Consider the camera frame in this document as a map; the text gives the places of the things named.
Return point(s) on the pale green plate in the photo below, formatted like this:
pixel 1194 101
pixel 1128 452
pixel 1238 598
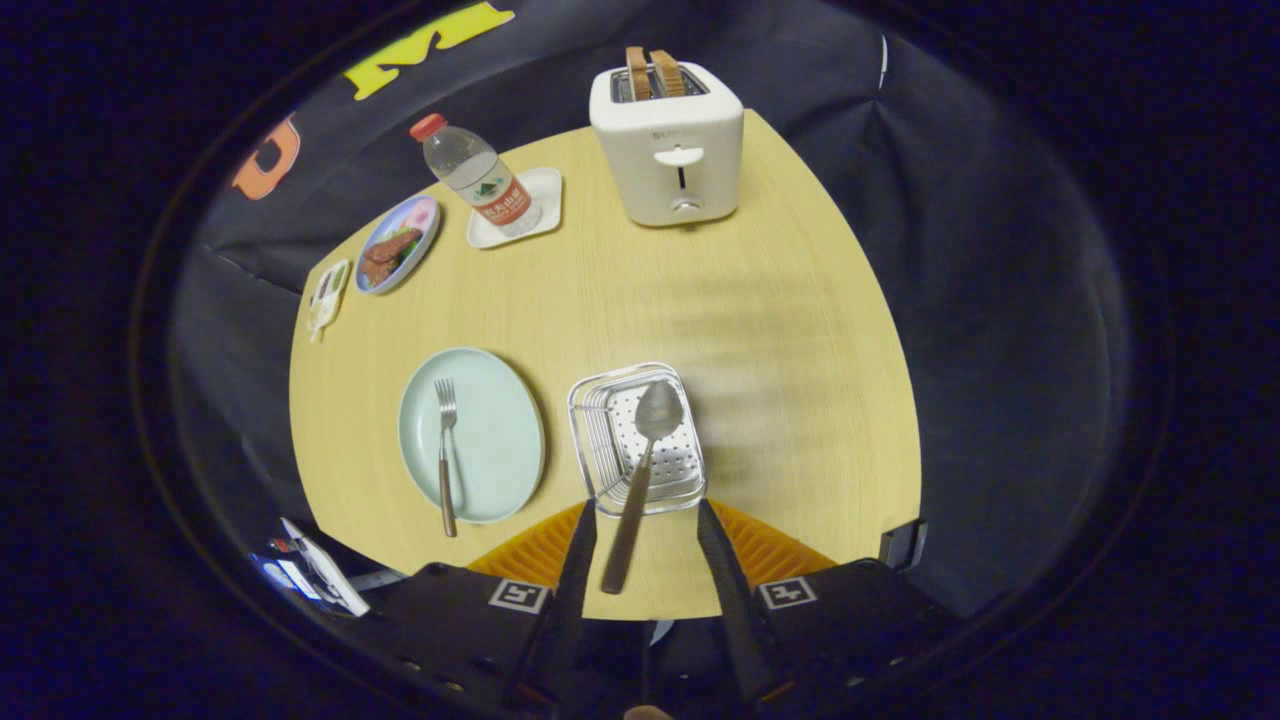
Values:
pixel 495 440

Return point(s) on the clear water bottle red cap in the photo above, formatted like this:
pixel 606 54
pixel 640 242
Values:
pixel 480 175

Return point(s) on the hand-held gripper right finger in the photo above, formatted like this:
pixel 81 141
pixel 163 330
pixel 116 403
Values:
pixel 730 600

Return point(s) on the brown toy meat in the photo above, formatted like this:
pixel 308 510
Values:
pixel 388 255

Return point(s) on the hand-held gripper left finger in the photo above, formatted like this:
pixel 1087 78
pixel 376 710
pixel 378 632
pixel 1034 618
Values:
pixel 570 600

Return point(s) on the white printed object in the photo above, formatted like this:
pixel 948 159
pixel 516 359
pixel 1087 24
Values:
pixel 320 575

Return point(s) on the small white sauce dish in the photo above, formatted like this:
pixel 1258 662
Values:
pixel 327 300

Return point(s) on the white square coaster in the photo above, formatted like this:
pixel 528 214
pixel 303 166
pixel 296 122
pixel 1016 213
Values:
pixel 548 195

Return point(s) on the small black block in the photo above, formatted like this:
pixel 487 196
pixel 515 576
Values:
pixel 903 545

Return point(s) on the black backdrop cloth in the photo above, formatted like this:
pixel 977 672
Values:
pixel 950 300

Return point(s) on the blue plate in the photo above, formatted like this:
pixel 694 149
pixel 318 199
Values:
pixel 429 240

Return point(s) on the brown toast slice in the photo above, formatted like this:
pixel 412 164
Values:
pixel 638 72
pixel 667 72

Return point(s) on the white toaster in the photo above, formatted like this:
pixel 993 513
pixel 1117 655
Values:
pixel 640 170

